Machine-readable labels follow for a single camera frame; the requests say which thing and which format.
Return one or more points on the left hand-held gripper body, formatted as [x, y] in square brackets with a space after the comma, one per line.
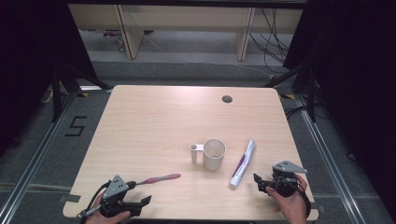
[115, 186]

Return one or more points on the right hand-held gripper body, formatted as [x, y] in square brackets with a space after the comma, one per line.
[286, 168]

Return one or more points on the white purple toothpaste tube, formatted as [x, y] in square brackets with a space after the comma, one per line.
[243, 163]

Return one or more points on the pink toothbrush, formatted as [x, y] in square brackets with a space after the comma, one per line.
[158, 179]

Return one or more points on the person's left hand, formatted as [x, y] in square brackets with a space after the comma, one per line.
[96, 216]

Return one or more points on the person's right hand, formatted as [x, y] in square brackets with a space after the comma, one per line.
[292, 208]

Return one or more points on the yellow black floor tape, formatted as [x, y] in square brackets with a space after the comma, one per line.
[82, 94]
[288, 96]

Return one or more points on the black metal stand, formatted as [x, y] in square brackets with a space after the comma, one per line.
[56, 93]
[311, 93]

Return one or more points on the black curtain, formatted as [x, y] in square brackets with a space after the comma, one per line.
[28, 62]
[358, 93]

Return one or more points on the light wooden bench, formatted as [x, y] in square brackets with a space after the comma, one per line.
[186, 18]

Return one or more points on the aluminium floor rail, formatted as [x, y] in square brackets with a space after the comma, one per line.
[330, 168]
[34, 161]

